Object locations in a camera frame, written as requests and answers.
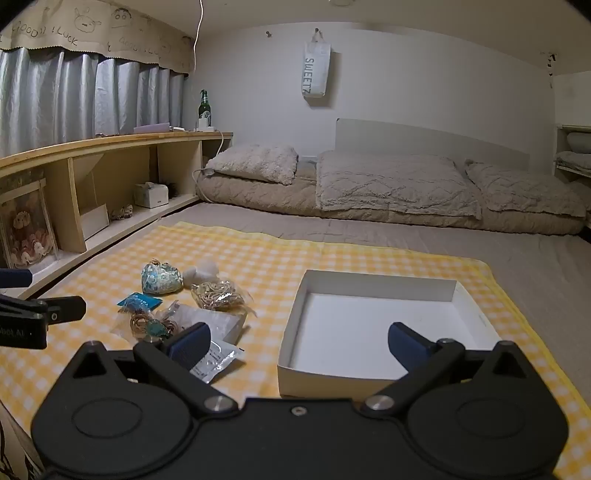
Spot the framed picture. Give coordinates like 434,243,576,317
0,178,61,271

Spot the white board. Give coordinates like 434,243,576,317
81,203,112,241

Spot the wooden shelf unit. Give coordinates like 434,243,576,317
0,130,234,301

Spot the grey plastic packet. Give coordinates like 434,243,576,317
171,300,249,347

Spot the yellow checked cloth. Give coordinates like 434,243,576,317
0,220,591,480

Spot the white tissue box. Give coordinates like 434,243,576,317
134,182,169,208

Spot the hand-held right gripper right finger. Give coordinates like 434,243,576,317
362,323,536,416

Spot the beige printed cloth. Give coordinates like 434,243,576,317
0,401,44,480

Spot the middle beige pillow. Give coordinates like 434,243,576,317
315,150,483,220

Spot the white soft round object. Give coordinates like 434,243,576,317
182,259,220,291

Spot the white hanging bag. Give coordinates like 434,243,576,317
302,28,332,109

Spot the white shallow cardboard box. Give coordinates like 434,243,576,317
277,269,503,400

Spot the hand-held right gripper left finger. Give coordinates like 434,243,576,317
65,322,238,418

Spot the clear bag of rubber bands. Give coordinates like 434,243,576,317
190,278,257,319

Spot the white shelf unit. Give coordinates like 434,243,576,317
551,71,591,195

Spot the blue patterned drawstring pouch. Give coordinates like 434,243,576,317
140,261,184,296

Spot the quilted beige pillow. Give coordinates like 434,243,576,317
464,159,587,219

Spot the fluffy beige pillow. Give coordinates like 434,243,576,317
204,143,300,186

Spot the white cable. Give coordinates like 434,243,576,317
191,130,227,178

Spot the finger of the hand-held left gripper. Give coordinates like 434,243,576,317
0,292,88,326
0,269,34,288

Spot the white printed sachet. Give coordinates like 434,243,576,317
188,339,246,383

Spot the grey bed sheet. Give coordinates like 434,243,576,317
171,203,591,398

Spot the beige printed valance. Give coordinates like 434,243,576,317
0,0,197,75

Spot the grey curtain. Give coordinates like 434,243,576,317
0,46,186,160

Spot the folded light bedding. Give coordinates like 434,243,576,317
555,131,591,172

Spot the small blue packet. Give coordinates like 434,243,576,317
117,292,163,312

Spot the beige mattress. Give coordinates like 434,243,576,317
194,159,585,236

